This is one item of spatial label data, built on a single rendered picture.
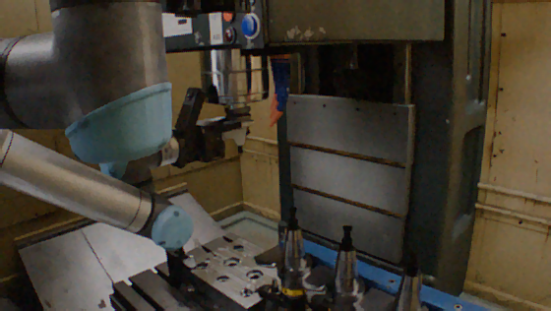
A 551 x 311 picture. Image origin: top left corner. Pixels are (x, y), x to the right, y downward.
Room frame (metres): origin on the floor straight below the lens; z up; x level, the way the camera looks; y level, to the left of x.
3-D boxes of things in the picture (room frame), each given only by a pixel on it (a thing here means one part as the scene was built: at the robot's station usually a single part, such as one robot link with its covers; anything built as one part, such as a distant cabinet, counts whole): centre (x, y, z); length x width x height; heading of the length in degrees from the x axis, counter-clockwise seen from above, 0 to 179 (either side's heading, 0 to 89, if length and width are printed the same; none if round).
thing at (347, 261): (0.52, -0.11, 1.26); 0.04 x 0.04 x 0.07
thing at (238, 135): (0.89, 0.06, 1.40); 0.09 x 0.03 x 0.06; 120
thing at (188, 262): (1.01, 0.28, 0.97); 0.13 x 0.03 x 0.15; 44
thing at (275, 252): (0.64, 0.00, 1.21); 0.07 x 0.05 x 0.01; 134
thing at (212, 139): (0.84, 0.16, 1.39); 0.12 x 0.08 x 0.09; 134
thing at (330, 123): (1.23, -0.25, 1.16); 0.48 x 0.05 x 0.51; 44
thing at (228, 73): (0.92, 0.07, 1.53); 0.16 x 0.16 x 0.12
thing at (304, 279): (0.56, -0.07, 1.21); 0.07 x 0.05 x 0.01; 134
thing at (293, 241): (0.60, -0.04, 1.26); 0.04 x 0.04 x 0.07
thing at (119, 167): (0.73, 0.28, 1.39); 0.11 x 0.08 x 0.09; 134
